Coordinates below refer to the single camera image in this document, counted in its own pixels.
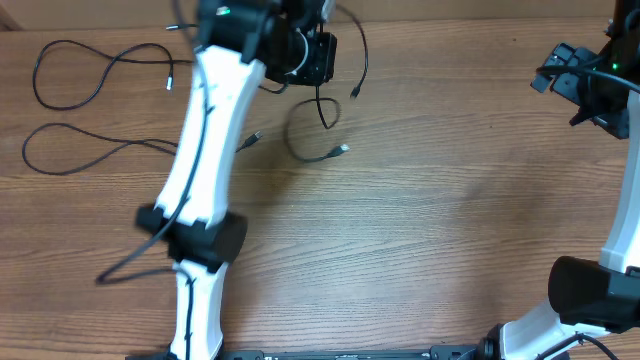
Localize black cable long thin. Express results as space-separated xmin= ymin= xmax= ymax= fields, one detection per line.
xmin=21 ymin=122 xmax=264 ymax=177

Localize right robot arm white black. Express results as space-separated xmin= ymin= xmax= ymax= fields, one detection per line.
xmin=461 ymin=0 xmax=639 ymax=360

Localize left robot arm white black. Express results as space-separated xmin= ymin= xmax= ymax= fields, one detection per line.
xmin=137 ymin=1 xmax=337 ymax=359

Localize black cable silver plugs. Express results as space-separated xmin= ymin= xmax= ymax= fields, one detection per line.
xmin=32 ymin=23 xmax=201 ymax=111

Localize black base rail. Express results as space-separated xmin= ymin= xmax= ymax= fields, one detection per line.
xmin=214 ymin=345 xmax=477 ymax=360

